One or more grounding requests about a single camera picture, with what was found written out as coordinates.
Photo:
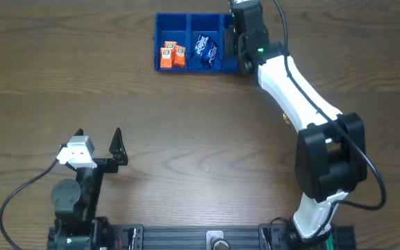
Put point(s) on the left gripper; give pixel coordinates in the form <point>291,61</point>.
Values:
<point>105,165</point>

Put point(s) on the orange candy box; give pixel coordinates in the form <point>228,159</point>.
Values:
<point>170,44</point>
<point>180,56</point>
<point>166,58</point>

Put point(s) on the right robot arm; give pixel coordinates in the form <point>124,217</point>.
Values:
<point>290,90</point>

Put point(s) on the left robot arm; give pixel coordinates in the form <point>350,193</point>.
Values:
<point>89,194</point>

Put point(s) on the blue tray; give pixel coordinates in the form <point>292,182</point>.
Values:
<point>172,27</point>

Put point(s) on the gold wrapped candy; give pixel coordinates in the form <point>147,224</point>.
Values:
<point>286,119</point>

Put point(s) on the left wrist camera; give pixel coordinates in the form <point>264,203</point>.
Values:
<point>76,152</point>

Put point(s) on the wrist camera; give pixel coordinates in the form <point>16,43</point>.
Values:
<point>241,1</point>
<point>76,152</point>

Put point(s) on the mounting rail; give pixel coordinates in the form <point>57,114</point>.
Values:
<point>179,237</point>

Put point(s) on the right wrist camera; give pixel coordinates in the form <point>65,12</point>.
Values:
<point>241,1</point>

